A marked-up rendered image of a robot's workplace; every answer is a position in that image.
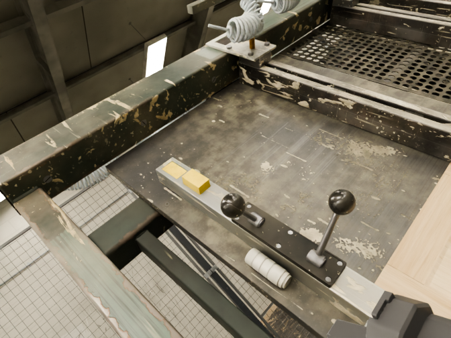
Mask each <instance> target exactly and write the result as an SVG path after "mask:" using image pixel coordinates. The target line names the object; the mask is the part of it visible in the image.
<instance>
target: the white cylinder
mask: <svg viewBox="0 0 451 338"><path fill-rule="evenodd" d="M245 262H246V263H247V264H248V265H249V266H251V267H253V268H254V269H255V270H256V271H257V272H259V273H260V274H262V275H263V276H264V277H265V278H268V280H270V281H271V282H272V283H273V284H275V285H276V286H278V287H280V288H286V287H287V286H288V285H289V283H290V281H291V279H292V277H291V274H290V273H288V271H287V270H286V269H284V268H283V267H281V266H280V265H278V264H277V263H276V262H274V261H272V260H271V259H270V258H268V257H267V256H266V255H264V254H263V253H261V252H260V251H258V250H257V249H256V248H252V249H251V250H250V251H249V252H248V253H247V255H246V257H245Z"/></svg>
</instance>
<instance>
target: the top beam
mask: <svg viewBox="0 0 451 338"><path fill-rule="evenodd" d="M332 3H333V0H300V2H299V4H298V5H297V6H296V7H294V9H292V10H290V11H288V12H286V13H283V14H282V13H281V14H276V13H275V12H274V11H273V9H272V10H270V11H269V12H267V13H265V14H263V17H264V28H263V32H262V33H261V34H258V35H257V36H254V37H255V40H259V41H262V42H270V44H274V45H276V46H277V47H276V48H275V49H274V50H272V51H271V55H270V57H271V56H273V55H275V54H276V53H278V52H280V51H281V50H282V49H284V48H286V47H287V46H288V45H290V44H292V43H293V42H295V41H296V40H298V39H299V38H301V37H303V36H304V35H305V34H307V33H309V32H310V31H311V30H314V29H315V28H316V27H318V26H319V25H321V24H322V23H324V22H325V21H327V20H329V19H330V15H331V10H332V5H333V4H332ZM238 62H239V56H236V55H233V54H230V53H227V52H224V51H221V50H217V49H215V48H211V47H209V46H206V45H205V46H204V47H202V48H200V49H198V50H195V51H194V52H192V53H190V54H188V55H186V56H185V57H183V58H181V59H179V60H177V61H175V62H173V63H172V64H169V65H168V66H166V67H164V68H162V69H160V70H158V71H156V72H155V73H153V74H151V75H149V76H147V77H146V78H143V79H142V80H139V81H138V82H136V83H134V84H132V85H130V86H129V87H127V88H125V89H123V90H121V91H119V92H118V93H116V94H114V95H112V96H110V97H108V98H106V99H104V100H102V101H100V102H99V103H97V104H95V105H93V106H91V107H89V108H88V109H85V110H84V111H81V112H80V113H78V114H76V115H74V116H72V117H71V118H69V119H67V120H65V121H63V122H62V123H59V124H58V125H55V126H54V127H52V128H50V129H48V130H46V131H44V132H43V133H41V134H39V135H37V136H35V137H33V138H32V139H29V140H28V141H26V142H24V143H22V144H20V145H18V146H16V147H15V148H13V149H11V150H9V151H7V152H5V153H4V154H1V155H0V193H1V194H2V195H3V196H4V197H5V199H6V200H7V201H8V202H9V204H10V205H11V206H12V207H13V208H14V209H15V210H16V211H17V213H18V214H19V215H20V216H21V214H20V213H19V211H18V210H17V209H16V208H15V207H14V206H13V204H14V201H13V200H14V199H16V198H17V197H19V196H21V195H22V194H23V193H25V192H27V191H29V190H30V189H32V188H33V187H35V186H37V187H38V188H42V187H44V189H45V190H46V192H47V193H48V194H49V195H50V198H51V199H53V198H54V197H55V196H57V195H58V194H60V193H62V192H63V191H65V190H66V189H68V188H69V187H71V186H72V185H74V184H76V183H77V182H78V181H80V180H82V179H83V178H85V177H86V176H88V175H90V174H91V173H92V172H94V171H96V170H97V169H99V168H100V167H102V166H103V165H105V164H106V163H108V162H110V161H111V160H112V159H114V158H116V157H117V156H119V155H120V154H122V153H124V152H125V151H126V150H128V149H130V148H131V147H133V146H134V145H136V144H137V143H139V142H140V141H142V140H143V139H145V138H147V137H148V136H149V135H151V134H153V133H154V132H155V131H158V130H159V129H160V128H162V127H164V126H165V125H166V124H168V123H170V122H171V121H173V120H174V119H176V118H177V117H179V116H180V115H182V114H183V113H185V112H187V111H188V110H189V109H191V108H193V107H194V106H196V105H198V104H199V103H200V102H202V101H204V100H205V99H207V98H208V97H210V96H212V95H213V94H214V93H216V92H218V91H219V90H221V89H222V88H224V87H225V86H227V85H228V84H230V83H231V82H233V81H235V80H236V79H237V78H239V64H238Z"/></svg>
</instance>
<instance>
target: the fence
mask: <svg viewBox="0 0 451 338"><path fill-rule="evenodd" d="M171 162H174V163H175V164H177V165H178V166H180V167H181V168H183V169H185V170H186V171H187V172H188V171H190V170H191V168H189V167H188V166H186V165H184V164H183V163H181V162H179V161H178V160H176V159H175V158H171V159H169V160H168V161H166V162H165V163H164V164H163V165H161V166H159V167H158V168H157V169H156V173H157V175H158V179H159V181H160V182H161V183H162V184H163V185H165V186H166V187H168V188H169V189H171V190H172V191H173V192H175V193H176V194H178V195H179V196H180V197H182V198H183V199H185V200H186V201H187V202H189V203H190V204H192V205H193V206H194V207H196V208H197V209H199V210H200V211H201V212H203V213H205V214H206V215H207V216H208V217H210V218H211V219H213V220H214V221H215V222H217V223H219V224H220V225H221V226H222V227H224V228H225V229H227V230H228V231H229V232H231V233H233V234H234V235H235V236H236V237H238V238H239V239H241V240H242V241H243V242H245V243H247V244H248V245H249V246H250V247H252V248H256V249H257V250H258V251H260V252H261V253H263V254H264V255H266V256H267V257H268V258H270V259H271V260H272V261H274V262H276V263H277V264H278V265H280V266H281V267H283V268H284V269H286V270H287V271H288V273H290V274H291V275H292V277H294V278H296V279H297V280H298V281H300V282H301V283H302V284H304V285H306V286H307V287H308V288H310V289H311V290H312V291H314V292H315V293H317V294H318V295H320V296H321V297H322V298H324V299H325V300H327V301H328V302H329V303H331V304H332V305H334V306H335V307H336V308H338V309H339V310H341V311H342V312H343V313H345V314H346V315H348V316H349V317H350V318H351V319H353V320H355V321H356V322H357V323H359V324H360V325H362V326H364V325H365V323H366V321H367V320H368V319H369V318H370V317H372V315H371V312H372V311H373V309H374V308H375V306H376V304H377V302H378V301H379V299H380V297H381V296H382V294H383V292H384V291H385V290H383V289H382V288H380V287H379V286H377V285H376V284H374V283H372V282H371V281H369V280H367V279H366V278H364V277H363V276H361V275H360V274H358V273H356V272H355V271H354V270H351V269H350V268H349V267H347V266H346V267H345V269H344V271H343V272H342V273H341V274H340V276H339V277H338V279H337V280H336V281H335V283H334V285H333V286H332V287H331V288H328V287H327V286H325V285H323V284H322V283H321V282H319V281H318V280H316V279H315V278H313V277H312V276H310V275H309V274H308V273H306V272H304V271H303V270H302V269H301V268H299V267H297V266H296V265H295V264H293V263H291V262H290V261H289V260H287V259H286V258H284V257H283V256H281V255H280V254H279V253H277V252H276V251H274V250H273V249H271V248H269V246H267V245H265V244H264V243H263V242H261V241H259V240H258V239H257V238H255V237H254V236H252V235H251V234H249V233H248V232H247V231H245V230H243V229H242V228H241V227H239V226H237V225H236V224H235V223H233V222H232V219H231V218H228V217H226V216H225V215H224V214H223V213H222V211H221V208H220V204H221V200H222V198H223V197H224V196H225V195H227V194H229V192H228V191H226V190H224V189H223V188H221V187H220V186H218V185H216V184H215V183H213V182H212V181H209V182H210V187H209V188H208V189H207V190H205V191H204V192H203V193H202V194H198V193H196V192H195V191H194V190H192V189H190V188H189V187H188V186H186V185H185V184H183V179H182V176H183V175H185V174H186V173H187V172H185V173H184V174H183V175H182V176H180V177H179V178H177V179H176V178H174V177H173V176H171V175H170V174H168V173H167V172H165V171H164V170H163V168H164V167H165V166H167V165H168V164H170V163H171Z"/></svg>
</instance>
